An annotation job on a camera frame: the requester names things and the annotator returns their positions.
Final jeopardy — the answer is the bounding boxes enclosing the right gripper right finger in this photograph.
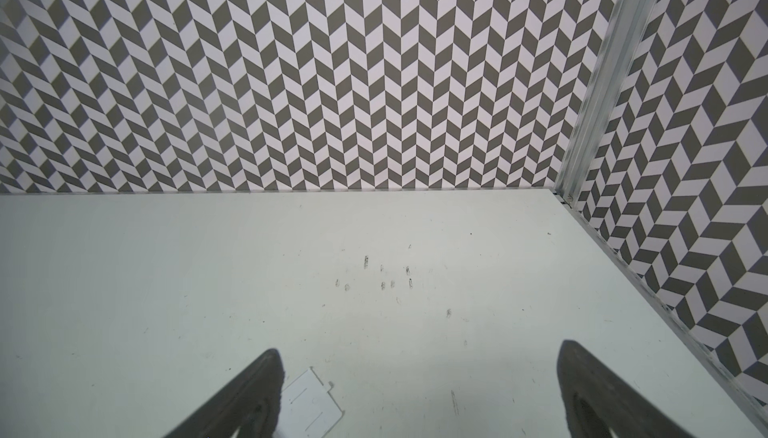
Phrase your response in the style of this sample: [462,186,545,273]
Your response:
[556,340,690,437]

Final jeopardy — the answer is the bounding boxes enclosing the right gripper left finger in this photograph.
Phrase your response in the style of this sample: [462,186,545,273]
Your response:
[168,349,285,438]

